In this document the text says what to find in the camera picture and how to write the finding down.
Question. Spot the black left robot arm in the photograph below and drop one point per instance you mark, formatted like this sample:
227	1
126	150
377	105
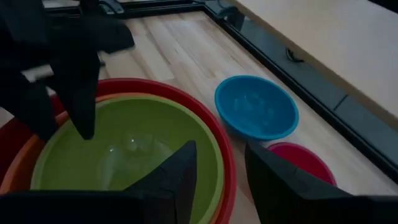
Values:
110	7

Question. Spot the light wooden neighbouring table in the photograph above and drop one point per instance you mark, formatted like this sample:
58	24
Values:
326	37

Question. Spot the blue plastic bowl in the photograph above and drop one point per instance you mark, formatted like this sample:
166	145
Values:
256	107

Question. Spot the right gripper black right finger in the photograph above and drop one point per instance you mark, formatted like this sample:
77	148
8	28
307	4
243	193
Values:
280	193

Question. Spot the green plastic bowl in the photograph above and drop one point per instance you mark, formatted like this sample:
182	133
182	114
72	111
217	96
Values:
140	124

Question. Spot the orange plastic bowl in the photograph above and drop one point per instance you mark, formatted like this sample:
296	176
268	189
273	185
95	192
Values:
18	169

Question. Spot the black table frame rail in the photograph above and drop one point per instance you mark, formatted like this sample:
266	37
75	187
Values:
161	7
280	67

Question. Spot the small pink plastic bowl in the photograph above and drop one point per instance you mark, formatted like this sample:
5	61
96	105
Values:
303	160

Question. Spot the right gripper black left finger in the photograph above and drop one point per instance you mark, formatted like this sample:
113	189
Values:
177	174

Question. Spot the large red plastic bowl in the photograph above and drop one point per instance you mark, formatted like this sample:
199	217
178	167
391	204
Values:
192	98

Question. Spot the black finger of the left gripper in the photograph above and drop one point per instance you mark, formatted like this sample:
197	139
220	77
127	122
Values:
79	96
28	105

